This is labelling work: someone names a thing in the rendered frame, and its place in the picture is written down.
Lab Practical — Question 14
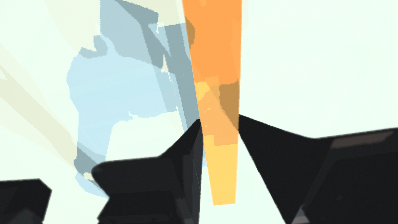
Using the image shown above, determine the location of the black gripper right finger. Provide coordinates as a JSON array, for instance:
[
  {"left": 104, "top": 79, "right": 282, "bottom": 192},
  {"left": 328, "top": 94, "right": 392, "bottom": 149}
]
[{"left": 238, "top": 114, "right": 398, "bottom": 224}]

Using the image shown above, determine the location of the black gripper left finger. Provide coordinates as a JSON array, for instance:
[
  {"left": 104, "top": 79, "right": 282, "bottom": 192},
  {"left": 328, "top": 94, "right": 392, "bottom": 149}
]
[{"left": 91, "top": 119, "right": 204, "bottom": 224}]

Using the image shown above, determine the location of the orange bar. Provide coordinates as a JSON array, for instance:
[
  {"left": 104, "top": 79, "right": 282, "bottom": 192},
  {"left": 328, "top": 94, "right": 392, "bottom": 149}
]
[{"left": 182, "top": 0, "right": 242, "bottom": 205}]

